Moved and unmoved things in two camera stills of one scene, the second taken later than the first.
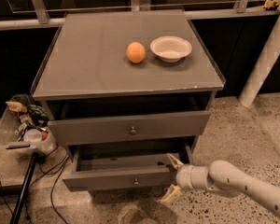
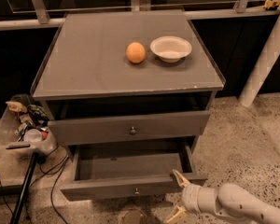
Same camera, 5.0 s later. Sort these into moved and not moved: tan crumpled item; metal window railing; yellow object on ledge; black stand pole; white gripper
Moved: white gripper
Not moved: yellow object on ledge; black stand pole; metal window railing; tan crumpled item
